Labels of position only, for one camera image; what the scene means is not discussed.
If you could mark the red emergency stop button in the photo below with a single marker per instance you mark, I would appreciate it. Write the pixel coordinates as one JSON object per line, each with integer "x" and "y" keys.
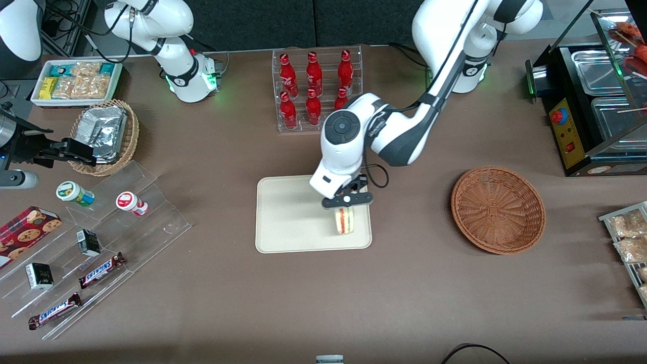
{"x": 558, "y": 117}

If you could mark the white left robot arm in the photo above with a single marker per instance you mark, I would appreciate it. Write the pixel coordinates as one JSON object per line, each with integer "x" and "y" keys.
{"x": 349, "y": 151}

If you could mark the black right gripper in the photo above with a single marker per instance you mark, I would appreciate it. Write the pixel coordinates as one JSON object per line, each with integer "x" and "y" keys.
{"x": 26, "y": 145}

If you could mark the brown snickers bar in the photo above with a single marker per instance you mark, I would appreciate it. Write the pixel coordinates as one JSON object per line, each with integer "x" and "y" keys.
{"x": 54, "y": 311}
{"x": 101, "y": 270}

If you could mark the brown wicker basket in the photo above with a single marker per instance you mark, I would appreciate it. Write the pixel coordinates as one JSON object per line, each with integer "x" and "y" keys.
{"x": 498, "y": 210}

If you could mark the triangular sandwich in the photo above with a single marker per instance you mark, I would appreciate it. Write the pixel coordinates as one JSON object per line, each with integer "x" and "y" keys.
{"x": 344, "y": 222}

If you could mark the red skewered food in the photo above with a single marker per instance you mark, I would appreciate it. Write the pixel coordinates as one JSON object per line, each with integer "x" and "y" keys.
{"x": 627, "y": 30}

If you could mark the red lid snack cup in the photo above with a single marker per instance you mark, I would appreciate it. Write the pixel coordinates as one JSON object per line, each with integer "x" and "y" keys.
{"x": 129, "y": 202}

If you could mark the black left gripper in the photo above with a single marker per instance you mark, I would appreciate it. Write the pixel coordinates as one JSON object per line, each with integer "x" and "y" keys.
{"x": 360, "y": 182}

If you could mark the small black box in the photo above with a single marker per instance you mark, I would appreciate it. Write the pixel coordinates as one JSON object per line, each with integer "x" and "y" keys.
{"x": 39, "y": 276}
{"x": 89, "y": 242}

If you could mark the green lid snack cup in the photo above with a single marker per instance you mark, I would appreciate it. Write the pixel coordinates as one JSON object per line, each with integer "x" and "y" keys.
{"x": 73, "y": 193}

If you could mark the yellow snack packet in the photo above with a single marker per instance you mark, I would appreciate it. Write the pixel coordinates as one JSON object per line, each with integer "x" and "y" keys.
{"x": 48, "y": 88}

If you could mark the teal snack packet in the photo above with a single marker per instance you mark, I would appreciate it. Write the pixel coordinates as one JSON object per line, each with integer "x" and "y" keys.
{"x": 106, "y": 69}
{"x": 59, "y": 71}

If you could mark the grey edge object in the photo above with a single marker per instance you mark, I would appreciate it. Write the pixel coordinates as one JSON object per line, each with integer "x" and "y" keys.
{"x": 329, "y": 360}

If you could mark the red cola bottle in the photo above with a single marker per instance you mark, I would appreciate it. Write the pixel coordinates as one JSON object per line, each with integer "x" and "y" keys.
{"x": 313, "y": 110}
{"x": 341, "y": 100}
{"x": 345, "y": 72}
{"x": 288, "y": 76}
{"x": 288, "y": 114}
{"x": 314, "y": 75}

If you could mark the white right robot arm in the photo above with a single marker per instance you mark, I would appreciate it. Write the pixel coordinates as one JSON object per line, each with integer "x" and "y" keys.
{"x": 188, "y": 76}

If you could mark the red cookie box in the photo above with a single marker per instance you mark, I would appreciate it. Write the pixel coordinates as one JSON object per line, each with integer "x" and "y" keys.
{"x": 25, "y": 232}

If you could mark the clear fried snack bag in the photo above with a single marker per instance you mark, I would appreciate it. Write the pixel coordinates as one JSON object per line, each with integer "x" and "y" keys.
{"x": 629, "y": 225}
{"x": 633, "y": 250}

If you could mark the cream plastic tray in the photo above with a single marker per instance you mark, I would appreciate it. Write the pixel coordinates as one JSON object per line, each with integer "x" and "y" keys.
{"x": 288, "y": 217}

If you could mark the clear acrylic stepped shelf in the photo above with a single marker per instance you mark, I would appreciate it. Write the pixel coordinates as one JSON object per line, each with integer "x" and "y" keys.
{"x": 151, "y": 222}

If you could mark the clear acrylic bottle rack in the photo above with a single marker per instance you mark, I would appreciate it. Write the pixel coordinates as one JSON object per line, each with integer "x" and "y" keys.
{"x": 303, "y": 129}

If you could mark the clear rice cracker bag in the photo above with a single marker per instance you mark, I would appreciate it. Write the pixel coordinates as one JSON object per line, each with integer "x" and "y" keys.
{"x": 68, "y": 87}
{"x": 95, "y": 86}
{"x": 86, "y": 69}

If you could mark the dark partition panel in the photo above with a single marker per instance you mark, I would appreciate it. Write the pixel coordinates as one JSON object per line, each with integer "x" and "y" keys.
{"x": 313, "y": 23}

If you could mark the white snack tray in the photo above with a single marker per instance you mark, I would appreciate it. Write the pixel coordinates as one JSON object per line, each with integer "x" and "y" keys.
{"x": 76, "y": 102}

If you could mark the black food warmer cabinet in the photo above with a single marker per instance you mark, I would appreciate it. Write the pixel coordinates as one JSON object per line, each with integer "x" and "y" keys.
{"x": 581, "y": 126}

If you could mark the grey metal snack tray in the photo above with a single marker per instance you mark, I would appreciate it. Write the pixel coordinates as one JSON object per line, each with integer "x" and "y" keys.
{"x": 606, "y": 218}

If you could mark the light wicker basket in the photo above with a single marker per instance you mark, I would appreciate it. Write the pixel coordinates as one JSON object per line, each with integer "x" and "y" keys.
{"x": 129, "y": 136}

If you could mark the silver foil packages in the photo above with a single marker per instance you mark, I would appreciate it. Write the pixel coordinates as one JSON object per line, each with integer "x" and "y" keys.
{"x": 103, "y": 131}

